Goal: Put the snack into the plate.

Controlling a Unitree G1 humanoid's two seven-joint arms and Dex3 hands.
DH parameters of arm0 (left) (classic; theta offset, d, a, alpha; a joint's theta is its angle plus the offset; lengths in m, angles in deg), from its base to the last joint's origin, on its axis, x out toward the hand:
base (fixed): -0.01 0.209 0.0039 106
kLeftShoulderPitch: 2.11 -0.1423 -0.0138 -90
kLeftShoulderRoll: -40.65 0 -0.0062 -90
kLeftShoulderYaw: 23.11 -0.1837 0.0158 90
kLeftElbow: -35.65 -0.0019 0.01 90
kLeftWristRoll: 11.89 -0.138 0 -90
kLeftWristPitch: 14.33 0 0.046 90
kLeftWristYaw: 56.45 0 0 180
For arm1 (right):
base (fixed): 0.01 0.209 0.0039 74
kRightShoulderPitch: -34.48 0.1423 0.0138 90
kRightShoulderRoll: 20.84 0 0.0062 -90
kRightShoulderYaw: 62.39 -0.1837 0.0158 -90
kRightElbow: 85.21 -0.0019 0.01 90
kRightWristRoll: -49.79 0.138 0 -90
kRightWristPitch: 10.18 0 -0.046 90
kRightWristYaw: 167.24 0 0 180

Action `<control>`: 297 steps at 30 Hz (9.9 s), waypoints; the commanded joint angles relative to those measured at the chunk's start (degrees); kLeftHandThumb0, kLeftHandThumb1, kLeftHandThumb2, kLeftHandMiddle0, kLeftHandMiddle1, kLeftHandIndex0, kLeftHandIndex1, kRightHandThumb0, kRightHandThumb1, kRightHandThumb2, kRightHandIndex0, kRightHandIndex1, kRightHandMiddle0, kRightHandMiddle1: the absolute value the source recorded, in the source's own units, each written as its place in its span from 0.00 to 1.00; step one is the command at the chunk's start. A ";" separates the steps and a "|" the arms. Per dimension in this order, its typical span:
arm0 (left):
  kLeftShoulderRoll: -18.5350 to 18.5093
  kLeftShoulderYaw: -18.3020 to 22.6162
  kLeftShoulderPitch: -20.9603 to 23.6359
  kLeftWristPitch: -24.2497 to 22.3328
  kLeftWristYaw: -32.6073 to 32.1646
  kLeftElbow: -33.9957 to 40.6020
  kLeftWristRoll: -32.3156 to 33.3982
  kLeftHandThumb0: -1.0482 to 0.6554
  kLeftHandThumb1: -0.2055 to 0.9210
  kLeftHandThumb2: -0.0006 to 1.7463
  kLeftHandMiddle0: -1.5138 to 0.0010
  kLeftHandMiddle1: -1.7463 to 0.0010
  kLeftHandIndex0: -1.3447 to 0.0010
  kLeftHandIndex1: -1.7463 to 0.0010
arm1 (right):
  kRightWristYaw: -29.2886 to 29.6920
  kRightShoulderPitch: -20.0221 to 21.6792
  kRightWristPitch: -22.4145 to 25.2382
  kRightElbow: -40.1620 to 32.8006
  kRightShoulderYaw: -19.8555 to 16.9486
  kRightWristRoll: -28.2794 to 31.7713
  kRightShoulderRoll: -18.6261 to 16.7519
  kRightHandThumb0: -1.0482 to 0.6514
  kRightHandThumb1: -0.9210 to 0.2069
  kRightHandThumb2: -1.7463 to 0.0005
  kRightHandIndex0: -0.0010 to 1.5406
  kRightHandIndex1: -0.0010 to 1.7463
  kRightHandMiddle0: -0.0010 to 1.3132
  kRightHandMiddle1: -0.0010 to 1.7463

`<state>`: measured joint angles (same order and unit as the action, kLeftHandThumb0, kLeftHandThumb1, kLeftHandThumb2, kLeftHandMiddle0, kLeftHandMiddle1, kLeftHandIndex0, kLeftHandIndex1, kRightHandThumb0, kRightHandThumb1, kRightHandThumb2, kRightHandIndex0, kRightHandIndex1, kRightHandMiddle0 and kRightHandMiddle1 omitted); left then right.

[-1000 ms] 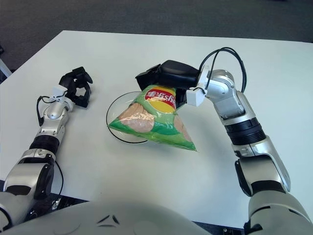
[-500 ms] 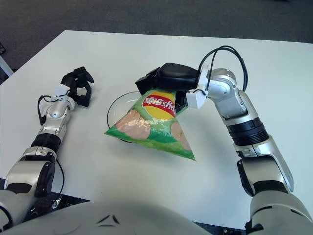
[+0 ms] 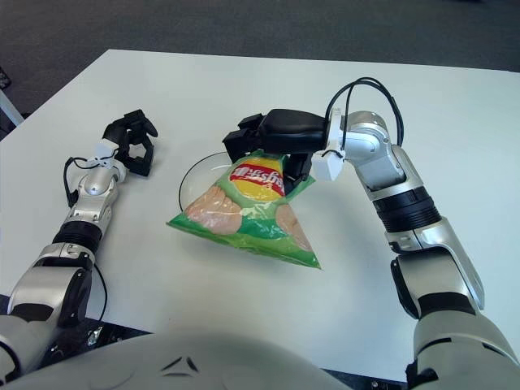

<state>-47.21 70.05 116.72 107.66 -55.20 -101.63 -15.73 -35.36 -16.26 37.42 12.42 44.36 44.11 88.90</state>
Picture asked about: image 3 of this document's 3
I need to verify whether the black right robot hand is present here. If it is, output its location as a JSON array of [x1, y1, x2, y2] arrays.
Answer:
[[222, 108, 329, 192]]

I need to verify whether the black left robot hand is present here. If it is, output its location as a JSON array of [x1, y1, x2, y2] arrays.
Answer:
[[102, 109, 159, 179]]

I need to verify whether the green chips snack bag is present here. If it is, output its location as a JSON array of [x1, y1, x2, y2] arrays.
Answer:
[[165, 149, 322, 271]]

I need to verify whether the white plate with black rim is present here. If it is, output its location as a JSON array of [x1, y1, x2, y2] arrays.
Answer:
[[178, 150, 239, 213]]

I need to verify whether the left wrist white connector box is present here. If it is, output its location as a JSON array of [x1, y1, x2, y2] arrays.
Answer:
[[95, 140, 119, 164]]

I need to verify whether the wrist white connector box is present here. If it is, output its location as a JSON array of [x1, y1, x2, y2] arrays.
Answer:
[[311, 148, 347, 182], [95, 140, 119, 164]]

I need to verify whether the right wrist white connector box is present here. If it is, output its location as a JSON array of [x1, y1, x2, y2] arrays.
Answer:
[[311, 148, 347, 182]]

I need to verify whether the white desk leg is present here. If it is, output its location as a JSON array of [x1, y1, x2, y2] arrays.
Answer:
[[0, 87, 25, 127]]

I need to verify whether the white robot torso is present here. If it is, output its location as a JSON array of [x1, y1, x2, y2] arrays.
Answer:
[[7, 327, 346, 390]]

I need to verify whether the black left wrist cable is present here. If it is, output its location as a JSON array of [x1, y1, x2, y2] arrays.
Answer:
[[63, 156, 98, 209]]

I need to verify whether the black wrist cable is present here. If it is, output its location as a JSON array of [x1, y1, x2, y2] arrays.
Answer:
[[63, 156, 98, 209], [324, 77, 405, 148]]

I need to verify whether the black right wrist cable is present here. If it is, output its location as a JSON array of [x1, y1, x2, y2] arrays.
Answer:
[[324, 77, 405, 148]]

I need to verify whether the black left elbow cable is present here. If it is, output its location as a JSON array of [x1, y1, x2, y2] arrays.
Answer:
[[91, 259, 109, 322]]

